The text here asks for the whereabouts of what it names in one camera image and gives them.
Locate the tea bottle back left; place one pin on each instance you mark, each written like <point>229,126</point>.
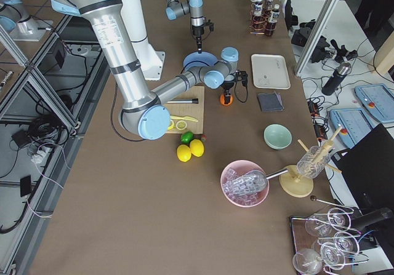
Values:
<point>257,19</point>

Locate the steel muddler black tip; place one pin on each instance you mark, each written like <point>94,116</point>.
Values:
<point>184,101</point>

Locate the glass mug on stand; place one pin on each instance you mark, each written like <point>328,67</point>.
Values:
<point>313,162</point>

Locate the copper wire bottle rack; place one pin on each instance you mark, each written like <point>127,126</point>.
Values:
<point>264,23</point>

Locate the yellow lemon near strawberry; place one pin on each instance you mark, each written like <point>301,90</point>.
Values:
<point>197,147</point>

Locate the metal ice scoop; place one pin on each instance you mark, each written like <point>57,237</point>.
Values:
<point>254,181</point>

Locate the pink bowl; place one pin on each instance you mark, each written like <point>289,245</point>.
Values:
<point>241,167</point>

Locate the yellow lemon outer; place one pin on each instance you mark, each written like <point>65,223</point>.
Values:
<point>183,153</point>

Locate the lemon slice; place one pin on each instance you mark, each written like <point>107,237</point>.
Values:
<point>171,125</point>
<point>181,125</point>

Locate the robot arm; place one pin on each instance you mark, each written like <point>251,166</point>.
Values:
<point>143,111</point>
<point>198,21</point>

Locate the yellow plastic knife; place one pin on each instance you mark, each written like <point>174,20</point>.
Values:
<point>185,118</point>

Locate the blue teach pendant near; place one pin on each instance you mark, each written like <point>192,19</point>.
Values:
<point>355,124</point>

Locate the lemon slice lower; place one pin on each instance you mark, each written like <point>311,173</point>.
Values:
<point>171,125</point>

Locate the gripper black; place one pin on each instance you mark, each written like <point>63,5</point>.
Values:
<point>227,87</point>
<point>197,31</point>

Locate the blue teach pendant far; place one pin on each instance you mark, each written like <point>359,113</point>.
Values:
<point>378,101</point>

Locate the tea bottle front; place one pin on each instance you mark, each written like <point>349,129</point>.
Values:
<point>272,20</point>

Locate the blue plate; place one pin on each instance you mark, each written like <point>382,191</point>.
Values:
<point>198,59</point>

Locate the grey folded cloth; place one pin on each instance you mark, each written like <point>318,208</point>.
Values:
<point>270,102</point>

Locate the cream rabbit tray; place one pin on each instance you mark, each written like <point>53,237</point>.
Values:
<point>270,72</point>

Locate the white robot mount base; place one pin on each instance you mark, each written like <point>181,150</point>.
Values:
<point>151,61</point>

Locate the tea bottle back right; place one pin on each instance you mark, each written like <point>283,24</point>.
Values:
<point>267,7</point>

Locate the wine glasses on rack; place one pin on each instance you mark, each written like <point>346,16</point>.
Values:
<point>325,242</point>

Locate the tea bottle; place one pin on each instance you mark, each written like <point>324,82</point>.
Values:
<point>267,7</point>
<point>257,19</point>
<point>272,20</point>

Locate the orange mandarin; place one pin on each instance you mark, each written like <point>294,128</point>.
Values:
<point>226,99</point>

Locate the black thermos bottle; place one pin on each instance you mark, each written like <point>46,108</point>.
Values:
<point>336,79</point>

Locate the wooden cutting board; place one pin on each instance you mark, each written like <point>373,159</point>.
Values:
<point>189,109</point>

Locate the blue teach pendant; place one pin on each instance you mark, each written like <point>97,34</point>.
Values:
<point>378,101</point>
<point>355,124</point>

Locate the green bowl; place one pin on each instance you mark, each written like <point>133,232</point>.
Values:
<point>277,136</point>

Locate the lemon slice upper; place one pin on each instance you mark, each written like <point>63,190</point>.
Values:
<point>181,125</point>

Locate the black monitor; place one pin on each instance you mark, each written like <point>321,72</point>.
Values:
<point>367,169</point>

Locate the green lime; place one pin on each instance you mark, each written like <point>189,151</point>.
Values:
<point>187,137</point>

